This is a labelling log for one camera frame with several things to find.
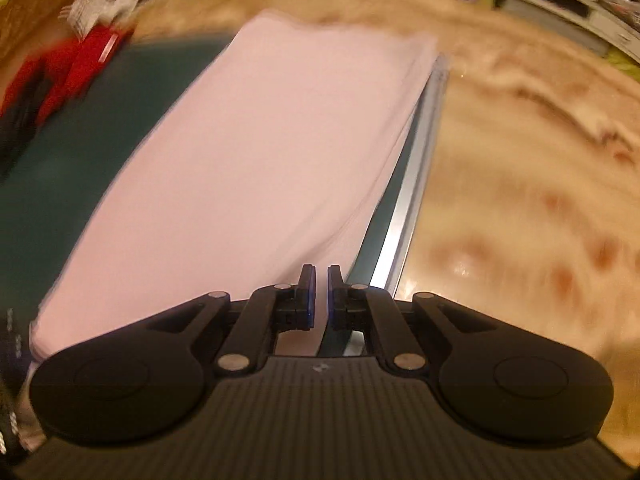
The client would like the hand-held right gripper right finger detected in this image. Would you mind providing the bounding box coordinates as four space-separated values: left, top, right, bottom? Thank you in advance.
327 264 497 380

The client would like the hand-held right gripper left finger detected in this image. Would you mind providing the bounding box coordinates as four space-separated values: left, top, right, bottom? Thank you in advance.
147 264 318 380

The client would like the pink garment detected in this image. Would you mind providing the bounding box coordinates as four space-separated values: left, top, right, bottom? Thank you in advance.
20 7 442 456

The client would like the red knit garment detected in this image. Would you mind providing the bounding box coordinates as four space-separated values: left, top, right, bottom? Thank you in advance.
0 26 135 128

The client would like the green board with metal frame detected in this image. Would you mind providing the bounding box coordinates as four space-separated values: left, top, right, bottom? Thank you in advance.
0 35 452 357

